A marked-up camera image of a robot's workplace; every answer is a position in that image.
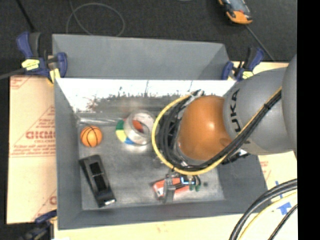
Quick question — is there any brown cardboard board, red print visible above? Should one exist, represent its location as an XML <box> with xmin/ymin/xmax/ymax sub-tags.
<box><xmin>6</xmin><ymin>61</ymin><xmax>298</xmax><ymax>225</ymax></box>

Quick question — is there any black tape dispenser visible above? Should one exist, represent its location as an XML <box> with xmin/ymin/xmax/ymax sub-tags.
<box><xmin>78</xmin><ymin>154</ymin><xmax>117</xmax><ymax>208</ymax></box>

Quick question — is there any multicoloured toy ball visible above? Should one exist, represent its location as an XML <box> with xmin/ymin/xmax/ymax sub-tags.
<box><xmin>115</xmin><ymin>118</ymin><xmax>136</xmax><ymax>145</ymax></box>

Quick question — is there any orange toy basketball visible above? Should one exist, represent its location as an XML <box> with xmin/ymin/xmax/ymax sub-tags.
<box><xmin>79</xmin><ymin>125</ymin><xmax>104</xmax><ymax>148</ymax></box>

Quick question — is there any black cylinder on white bracket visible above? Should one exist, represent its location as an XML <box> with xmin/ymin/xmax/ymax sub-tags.
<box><xmin>220</xmin><ymin>149</ymin><xmax>251</xmax><ymax>165</ymax></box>

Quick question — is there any clear tape roll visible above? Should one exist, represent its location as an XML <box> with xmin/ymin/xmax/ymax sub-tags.
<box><xmin>123</xmin><ymin>109</ymin><xmax>158</xmax><ymax>146</ymax></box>

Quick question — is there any grey metal bin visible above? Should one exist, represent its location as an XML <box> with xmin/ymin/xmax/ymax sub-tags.
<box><xmin>51</xmin><ymin>33</ymin><xmax>273</xmax><ymax>230</ymax></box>

